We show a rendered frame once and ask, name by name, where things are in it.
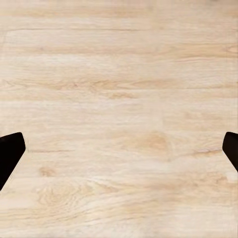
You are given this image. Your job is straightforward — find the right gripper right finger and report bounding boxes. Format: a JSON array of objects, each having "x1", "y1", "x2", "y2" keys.
[{"x1": 222, "y1": 132, "x2": 238, "y2": 172}]

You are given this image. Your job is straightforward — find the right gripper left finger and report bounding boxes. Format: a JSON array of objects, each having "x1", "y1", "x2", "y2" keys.
[{"x1": 0, "y1": 132, "x2": 26, "y2": 191}]

